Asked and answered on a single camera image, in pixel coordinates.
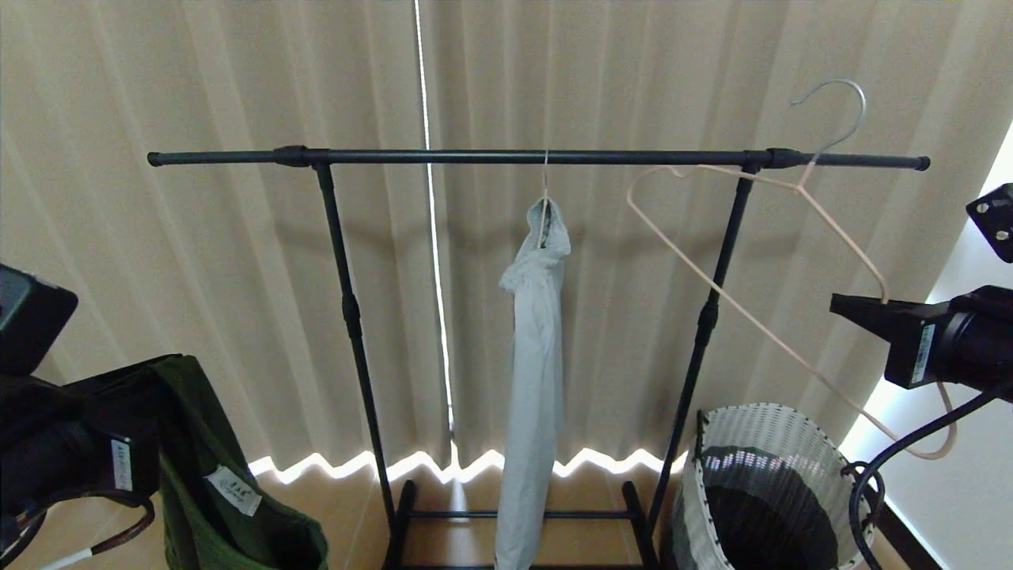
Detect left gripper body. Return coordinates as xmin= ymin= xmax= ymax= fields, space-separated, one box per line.
xmin=0 ymin=372 xmax=165 ymax=517

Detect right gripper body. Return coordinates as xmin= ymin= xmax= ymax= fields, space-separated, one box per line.
xmin=883 ymin=285 xmax=1013 ymax=392

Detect green garment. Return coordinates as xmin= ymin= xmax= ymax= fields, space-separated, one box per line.
xmin=149 ymin=354 xmax=330 ymax=570

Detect pink clothes hanger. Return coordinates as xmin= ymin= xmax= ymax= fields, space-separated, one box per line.
xmin=627 ymin=78 xmax=959 ymax=462
xmin=536 ymin=150 xmax=553 ymax=250

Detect pale grey shorts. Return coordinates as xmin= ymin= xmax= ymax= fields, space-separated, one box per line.
xmin=494 ymin=197 xmax=573 ymax=570

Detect white laundry basket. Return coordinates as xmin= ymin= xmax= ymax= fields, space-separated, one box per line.
xmin=667 ymin=402 xmax=887 ymax=570

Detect black clothes rack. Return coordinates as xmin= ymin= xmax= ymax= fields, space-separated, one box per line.
xmin=147 ymin=145 xmax=931 ymax=570

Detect beige curtain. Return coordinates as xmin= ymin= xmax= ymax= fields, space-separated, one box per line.
xmin=0 ymin=0 xmax=1013 ymax=485

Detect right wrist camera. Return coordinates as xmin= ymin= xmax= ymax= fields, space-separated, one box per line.
xmin=966 ymin=183 xmax=1013 ymax=264

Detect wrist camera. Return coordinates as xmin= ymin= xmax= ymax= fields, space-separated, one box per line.
xmin=966 ymin=183 xmax=1013 ymax=264
xmin=0 ymin=263 xmax=80 ymax=379

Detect black cable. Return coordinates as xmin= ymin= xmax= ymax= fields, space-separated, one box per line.
xmin=847 ymin=380 xmax=1013 ymax=570

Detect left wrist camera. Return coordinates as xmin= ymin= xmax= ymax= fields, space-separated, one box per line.
xmin=0 ymin=263 xmax=80 ymax=379

